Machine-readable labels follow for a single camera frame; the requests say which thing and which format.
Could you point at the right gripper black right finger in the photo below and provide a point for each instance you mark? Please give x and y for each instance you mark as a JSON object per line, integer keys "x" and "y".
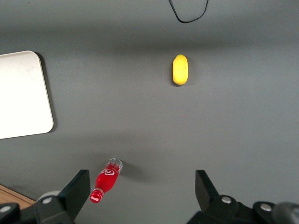
{"x": 206, "y": 191}

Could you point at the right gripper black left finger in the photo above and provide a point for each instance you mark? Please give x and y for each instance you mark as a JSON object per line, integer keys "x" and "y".
{"x": 74, "y": 193}

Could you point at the cream rectangular tray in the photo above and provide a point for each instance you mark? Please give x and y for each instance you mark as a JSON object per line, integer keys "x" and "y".
{"x": 23, "y": 93}

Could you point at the red cola bottle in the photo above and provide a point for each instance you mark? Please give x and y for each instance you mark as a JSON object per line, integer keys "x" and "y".
{"x": 106, "y": 180}

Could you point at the wooden drawer cabinet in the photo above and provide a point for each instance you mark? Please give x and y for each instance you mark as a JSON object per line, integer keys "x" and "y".
{"x": 9, "y": 194}

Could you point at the dark grey table mat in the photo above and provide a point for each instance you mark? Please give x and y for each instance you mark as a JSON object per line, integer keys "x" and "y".
{"x": 140, "y": 116}

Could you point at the yellow lemon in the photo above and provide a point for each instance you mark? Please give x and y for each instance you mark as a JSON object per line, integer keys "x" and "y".
{"x": 180, "y": 69}

